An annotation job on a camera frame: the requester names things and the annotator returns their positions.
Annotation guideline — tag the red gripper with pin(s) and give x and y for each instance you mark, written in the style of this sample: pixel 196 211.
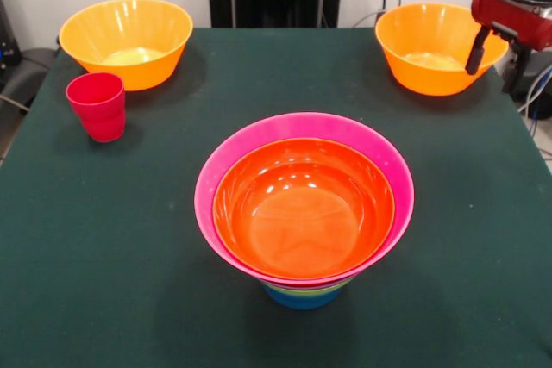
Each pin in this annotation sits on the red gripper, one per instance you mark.
pixel 513 19

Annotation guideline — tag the pink large bowl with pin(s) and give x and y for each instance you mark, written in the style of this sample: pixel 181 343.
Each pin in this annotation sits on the pink large bowl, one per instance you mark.
pixel 207 195

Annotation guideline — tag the dark green tablecloth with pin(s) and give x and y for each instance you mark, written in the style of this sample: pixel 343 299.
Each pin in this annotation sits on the dark green tablecloth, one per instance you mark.
pixel 129 299

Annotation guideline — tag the grey office chair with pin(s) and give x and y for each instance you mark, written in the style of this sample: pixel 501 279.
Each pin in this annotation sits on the grey office chair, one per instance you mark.
pixel 30 75

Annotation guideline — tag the blue bowl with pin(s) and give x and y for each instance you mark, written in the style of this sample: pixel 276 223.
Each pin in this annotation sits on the blue bowl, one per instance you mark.
pixel 302 301

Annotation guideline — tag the black computer equipment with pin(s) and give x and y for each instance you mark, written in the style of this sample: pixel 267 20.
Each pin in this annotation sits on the black computer equipment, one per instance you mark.
pixel 8 40

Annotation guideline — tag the yellow-orange large bowl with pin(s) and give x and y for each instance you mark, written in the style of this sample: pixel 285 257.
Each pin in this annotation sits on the yellow-orange large bowl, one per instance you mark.
pixel 422 79
pixel 129 70

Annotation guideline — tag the purple bowl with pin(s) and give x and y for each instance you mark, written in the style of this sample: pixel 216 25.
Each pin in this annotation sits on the purple bowl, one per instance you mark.
pixel 302 287

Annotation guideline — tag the red cup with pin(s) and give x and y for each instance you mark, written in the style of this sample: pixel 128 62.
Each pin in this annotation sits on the red cup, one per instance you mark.
pixel 101 118

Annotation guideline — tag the orange shallow bowl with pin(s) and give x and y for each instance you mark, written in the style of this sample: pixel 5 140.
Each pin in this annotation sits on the orange shallow bowl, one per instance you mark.
pixel 302 213

